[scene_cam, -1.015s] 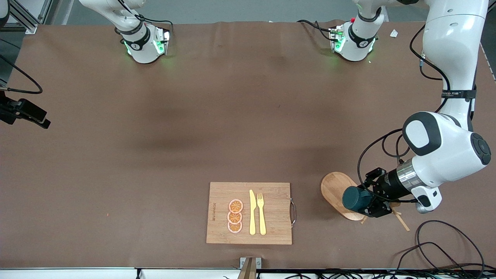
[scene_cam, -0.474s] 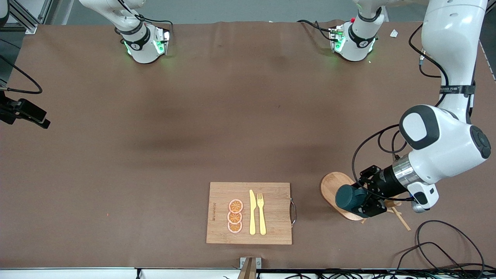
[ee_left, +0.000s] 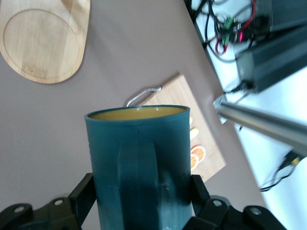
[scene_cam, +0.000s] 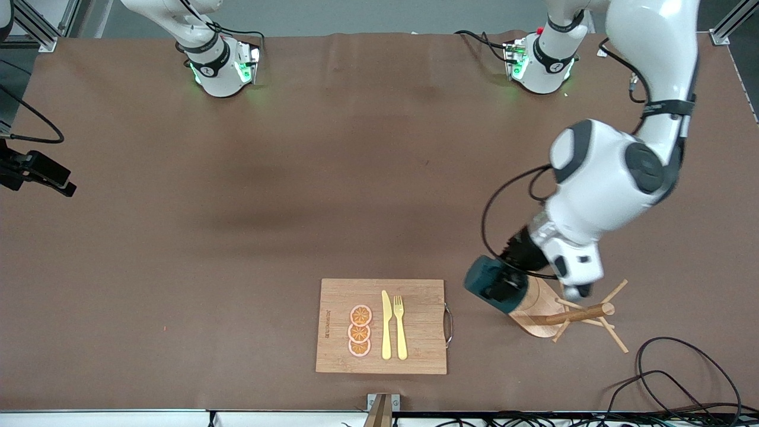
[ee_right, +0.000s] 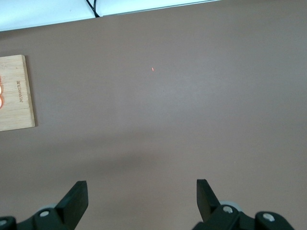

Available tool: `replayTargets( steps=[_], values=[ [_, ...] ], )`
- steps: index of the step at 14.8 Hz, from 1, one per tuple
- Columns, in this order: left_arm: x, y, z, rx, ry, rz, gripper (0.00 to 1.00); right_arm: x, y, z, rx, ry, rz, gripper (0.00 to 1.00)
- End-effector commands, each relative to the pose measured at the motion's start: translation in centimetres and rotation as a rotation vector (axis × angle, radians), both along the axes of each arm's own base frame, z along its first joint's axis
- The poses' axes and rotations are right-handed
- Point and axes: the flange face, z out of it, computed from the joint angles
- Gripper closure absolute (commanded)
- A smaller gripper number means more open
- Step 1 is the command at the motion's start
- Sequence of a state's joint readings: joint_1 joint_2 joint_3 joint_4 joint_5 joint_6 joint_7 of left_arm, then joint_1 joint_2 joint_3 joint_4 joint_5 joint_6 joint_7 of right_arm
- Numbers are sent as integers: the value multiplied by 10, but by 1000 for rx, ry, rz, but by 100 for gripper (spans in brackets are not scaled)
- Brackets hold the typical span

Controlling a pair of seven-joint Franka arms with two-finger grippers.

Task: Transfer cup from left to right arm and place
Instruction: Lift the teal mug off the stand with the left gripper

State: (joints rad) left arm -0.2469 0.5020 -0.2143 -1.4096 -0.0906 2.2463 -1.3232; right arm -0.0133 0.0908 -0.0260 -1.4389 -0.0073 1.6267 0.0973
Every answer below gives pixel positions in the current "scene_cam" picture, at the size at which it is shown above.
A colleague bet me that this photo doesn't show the brown table cover sheet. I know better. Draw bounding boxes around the brown table cover sheet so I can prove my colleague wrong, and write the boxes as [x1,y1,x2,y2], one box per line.
[0,31,759,413]

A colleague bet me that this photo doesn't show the yellow plastic fork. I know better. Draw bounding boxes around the yellow plastic fork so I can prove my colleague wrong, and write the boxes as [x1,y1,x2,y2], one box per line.
[393,295,409,361]

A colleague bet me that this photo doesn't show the black loose cable loop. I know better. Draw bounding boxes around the black loose cable loop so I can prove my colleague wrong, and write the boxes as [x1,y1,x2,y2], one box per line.
[605,371,712,416]
[636,337,743,416]

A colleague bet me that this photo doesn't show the bamboo cutting board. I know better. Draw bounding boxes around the bamboo cutting board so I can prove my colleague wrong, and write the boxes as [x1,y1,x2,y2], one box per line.
[315,279,454,375]

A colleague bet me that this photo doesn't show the yellow plastic knife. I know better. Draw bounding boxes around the yellow plastic knife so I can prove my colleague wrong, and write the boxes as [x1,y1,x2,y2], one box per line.
[381,290,393,361]

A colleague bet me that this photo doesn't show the white table edge rail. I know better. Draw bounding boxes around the white table edge rail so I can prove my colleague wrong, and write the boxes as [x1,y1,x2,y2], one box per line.
[0,409,368,427]

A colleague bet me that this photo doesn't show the black base cable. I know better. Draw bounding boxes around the black base cable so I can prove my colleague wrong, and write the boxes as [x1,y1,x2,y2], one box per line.
[454,30,514,63]
[202,21,266,57]

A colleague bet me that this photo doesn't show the wooden mug tree stand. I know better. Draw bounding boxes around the wooden mug tree stand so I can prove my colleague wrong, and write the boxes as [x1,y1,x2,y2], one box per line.
[509,276,629,354]

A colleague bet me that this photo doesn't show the metal table edge bracket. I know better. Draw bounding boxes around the metal table edge bracket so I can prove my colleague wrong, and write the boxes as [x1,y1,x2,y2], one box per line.
[363,393,400,427]

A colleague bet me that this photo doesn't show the aluminium frame profile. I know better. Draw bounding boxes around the aluminium frame profile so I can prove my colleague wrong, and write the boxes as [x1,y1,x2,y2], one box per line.
[0,0,90,53]
[710,0,749,46]

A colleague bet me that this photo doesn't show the dark teal mug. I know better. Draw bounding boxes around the dark teal mug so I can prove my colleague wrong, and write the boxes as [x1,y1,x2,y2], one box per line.
[464,256,529,314]

